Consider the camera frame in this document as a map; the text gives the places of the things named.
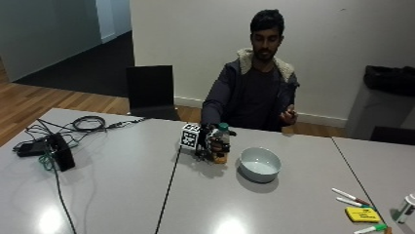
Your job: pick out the dark chair back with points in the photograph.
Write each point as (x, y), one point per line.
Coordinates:
(392, 135)

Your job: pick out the black bag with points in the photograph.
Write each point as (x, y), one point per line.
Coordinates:
(388, 79)

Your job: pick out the green capped orange juice bottle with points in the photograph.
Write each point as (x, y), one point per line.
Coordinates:
(222, 143)

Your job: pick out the red tipped white marker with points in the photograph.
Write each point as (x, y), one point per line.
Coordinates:
(350, 196)

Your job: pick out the grey cabinet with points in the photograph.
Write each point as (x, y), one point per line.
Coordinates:
(377, 112)

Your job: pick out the white bowl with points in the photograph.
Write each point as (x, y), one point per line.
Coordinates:
(259, 164)

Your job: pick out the white marker cube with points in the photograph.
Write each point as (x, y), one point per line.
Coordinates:
(190, 136)

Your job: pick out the green tipped white marker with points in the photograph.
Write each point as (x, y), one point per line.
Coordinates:
(352, 202)

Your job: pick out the yellow eraser block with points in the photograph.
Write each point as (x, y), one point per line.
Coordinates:
(362, 214)

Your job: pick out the black chair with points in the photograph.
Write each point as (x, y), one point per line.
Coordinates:
(150, 92)

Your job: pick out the black electronics box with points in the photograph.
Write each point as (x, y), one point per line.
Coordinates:
(60, 152)

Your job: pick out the flat black device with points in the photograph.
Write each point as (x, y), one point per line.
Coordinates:
(29, 148)

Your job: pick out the the person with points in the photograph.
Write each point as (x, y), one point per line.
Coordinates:
(254, 94)

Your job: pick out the green capped white marker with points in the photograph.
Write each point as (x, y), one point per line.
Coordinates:
(370, 229)

